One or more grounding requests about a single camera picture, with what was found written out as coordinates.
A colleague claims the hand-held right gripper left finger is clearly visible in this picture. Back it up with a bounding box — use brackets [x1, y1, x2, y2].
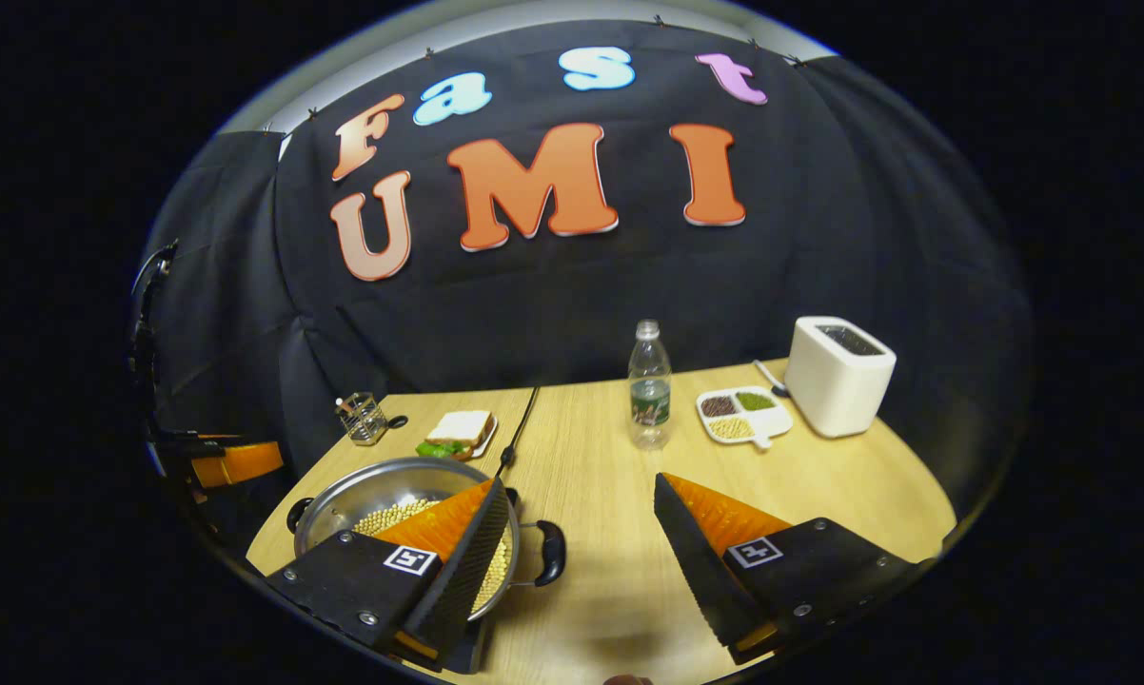
[264, 478, 514, 675]

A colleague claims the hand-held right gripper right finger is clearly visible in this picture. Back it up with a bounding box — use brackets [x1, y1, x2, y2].
[651, 472, 920, 667]

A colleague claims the steel pot with black handles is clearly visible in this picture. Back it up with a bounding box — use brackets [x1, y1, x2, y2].
[286, 456, 568, 624]

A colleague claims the heap of soybeans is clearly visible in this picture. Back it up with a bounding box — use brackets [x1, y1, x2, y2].
[353, 497, 511, 615]

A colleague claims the small metal mesh holder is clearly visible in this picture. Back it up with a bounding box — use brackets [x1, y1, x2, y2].
[335, 391, 409, 447]

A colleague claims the small white plate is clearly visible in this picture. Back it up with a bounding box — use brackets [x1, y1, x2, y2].
[420, 415, 500, 462]

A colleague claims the sandwich with lettuce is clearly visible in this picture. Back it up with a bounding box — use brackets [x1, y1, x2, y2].
[415, 410, 495, 461]

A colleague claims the white divided tray with beans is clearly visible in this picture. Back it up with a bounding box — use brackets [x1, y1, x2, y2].
[695, 384, 795, 450]

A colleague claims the clear plastic water bottle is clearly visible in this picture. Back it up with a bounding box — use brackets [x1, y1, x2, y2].
[627, 320, 673, 451]

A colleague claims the white toaster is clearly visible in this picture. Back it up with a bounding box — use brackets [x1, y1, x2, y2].
[784, 316, 897, 439]

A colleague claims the black backdrop cloth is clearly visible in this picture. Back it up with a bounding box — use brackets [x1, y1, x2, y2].
[134, 19, 1035, 534]

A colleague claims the black power cable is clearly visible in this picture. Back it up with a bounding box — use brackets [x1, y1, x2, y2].
[496, 385, 542, 477]

